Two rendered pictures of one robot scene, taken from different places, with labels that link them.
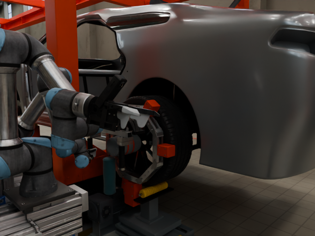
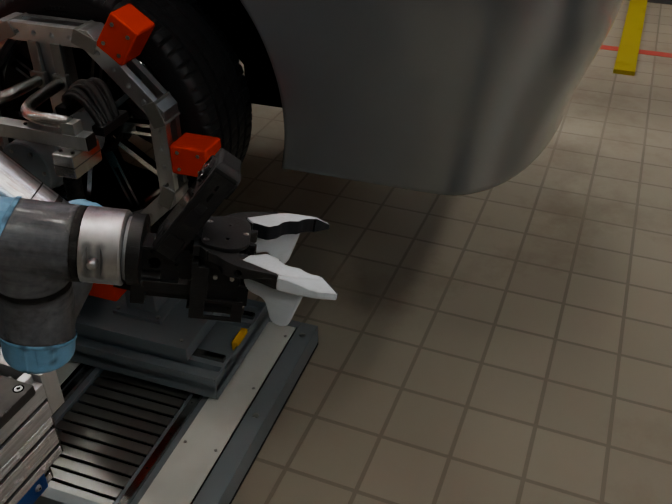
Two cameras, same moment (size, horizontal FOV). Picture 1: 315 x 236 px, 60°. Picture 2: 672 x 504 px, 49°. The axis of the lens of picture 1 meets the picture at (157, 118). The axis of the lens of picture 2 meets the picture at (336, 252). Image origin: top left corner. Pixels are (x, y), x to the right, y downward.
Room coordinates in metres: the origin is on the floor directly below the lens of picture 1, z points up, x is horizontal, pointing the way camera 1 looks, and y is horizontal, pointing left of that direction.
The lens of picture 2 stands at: (0.20, 0.26, 1.61)
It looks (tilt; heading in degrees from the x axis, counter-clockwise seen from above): 35 degrees down; 336
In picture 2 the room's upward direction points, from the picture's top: straight up
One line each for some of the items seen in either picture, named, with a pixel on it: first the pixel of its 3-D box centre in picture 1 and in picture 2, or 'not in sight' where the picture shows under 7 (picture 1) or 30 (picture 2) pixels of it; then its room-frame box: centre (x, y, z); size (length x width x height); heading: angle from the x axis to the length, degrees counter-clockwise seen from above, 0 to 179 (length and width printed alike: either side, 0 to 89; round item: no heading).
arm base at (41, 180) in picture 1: (38, 179); not in sight; (1.12, 0.51, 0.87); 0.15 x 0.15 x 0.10
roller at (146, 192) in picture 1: (153, 188); not in sight; (1.89, 0.02, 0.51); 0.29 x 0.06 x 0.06; 137
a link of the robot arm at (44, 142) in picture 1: (35, 152); not in sight; (1.11, 0.51, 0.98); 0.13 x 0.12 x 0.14; 154
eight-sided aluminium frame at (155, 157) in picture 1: (131, 143); (74, 136); (1.90, 0.18, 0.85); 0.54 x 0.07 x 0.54; 47
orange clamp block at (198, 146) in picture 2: (166, 150); (196, 155); (1.68, -0.05, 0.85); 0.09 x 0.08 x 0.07; 47
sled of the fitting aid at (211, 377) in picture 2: (153, 231); (169, 330); (1.99, 0.03, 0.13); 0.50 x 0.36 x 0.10; 47
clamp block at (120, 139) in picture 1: (125, 140); (77, 156); (1.63, 0.20, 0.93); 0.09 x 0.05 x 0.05; 137
